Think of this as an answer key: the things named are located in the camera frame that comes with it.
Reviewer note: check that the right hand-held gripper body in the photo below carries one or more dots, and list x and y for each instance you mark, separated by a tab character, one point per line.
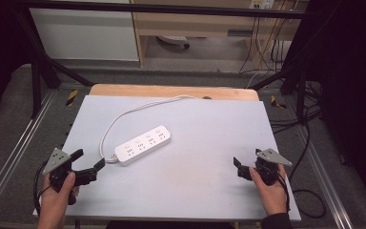
268	170

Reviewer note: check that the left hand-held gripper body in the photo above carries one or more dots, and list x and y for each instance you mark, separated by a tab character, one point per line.
56	160

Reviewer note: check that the white power strip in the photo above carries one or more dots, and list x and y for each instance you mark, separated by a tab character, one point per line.
143	144

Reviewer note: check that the person's right hand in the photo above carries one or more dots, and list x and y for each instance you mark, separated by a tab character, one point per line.
273	197

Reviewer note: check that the person's left hand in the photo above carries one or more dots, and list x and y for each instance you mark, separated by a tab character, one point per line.
54	203

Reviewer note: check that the yellow black floor tape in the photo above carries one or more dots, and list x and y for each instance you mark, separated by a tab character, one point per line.
278	102
71	97

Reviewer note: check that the pale grey table board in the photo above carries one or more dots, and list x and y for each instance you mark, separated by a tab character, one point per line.
187	178

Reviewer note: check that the black metal stand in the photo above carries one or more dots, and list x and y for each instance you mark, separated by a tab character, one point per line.
301	89
36	82

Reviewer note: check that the wooden table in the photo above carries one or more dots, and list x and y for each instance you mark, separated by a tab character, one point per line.
158	91

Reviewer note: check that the black curtain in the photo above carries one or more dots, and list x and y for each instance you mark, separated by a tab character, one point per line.
352	79
0	47

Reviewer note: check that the white cabinet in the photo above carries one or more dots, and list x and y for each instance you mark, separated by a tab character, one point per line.
85	35

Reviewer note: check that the white chair base with castor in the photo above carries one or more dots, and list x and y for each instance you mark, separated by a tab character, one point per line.
173	39

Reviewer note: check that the wooden desk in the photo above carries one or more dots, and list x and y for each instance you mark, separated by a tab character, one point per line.
187	25

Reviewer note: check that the aluminium floor rail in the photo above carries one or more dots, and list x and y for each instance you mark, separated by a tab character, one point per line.
12	156
327	185

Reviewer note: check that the white wall socket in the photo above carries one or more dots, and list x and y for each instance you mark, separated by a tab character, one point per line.
262	4

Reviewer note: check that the black frame crossbar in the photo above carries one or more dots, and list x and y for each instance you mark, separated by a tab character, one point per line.
171	9

